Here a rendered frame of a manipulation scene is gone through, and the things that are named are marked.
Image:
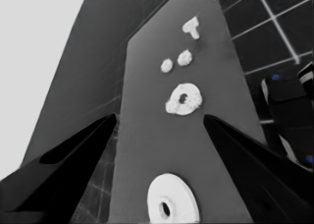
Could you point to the small white toothed gear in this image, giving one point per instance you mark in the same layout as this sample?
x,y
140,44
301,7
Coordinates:
x,y
165,66
182,59

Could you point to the large thick white disc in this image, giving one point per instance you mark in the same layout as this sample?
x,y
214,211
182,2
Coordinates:
x,y
176,191

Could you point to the large white toothed gear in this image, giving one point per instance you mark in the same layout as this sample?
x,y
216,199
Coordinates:
x,y
171,107
196,101

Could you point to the small white T-shaped piece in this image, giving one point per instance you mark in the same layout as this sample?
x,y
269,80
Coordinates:
x,y
192,29

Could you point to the dark robot body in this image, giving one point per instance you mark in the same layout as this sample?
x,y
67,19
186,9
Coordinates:
x,y
287,99

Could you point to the white round carrier with pins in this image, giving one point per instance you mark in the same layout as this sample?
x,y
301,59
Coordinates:
x,y
191,89

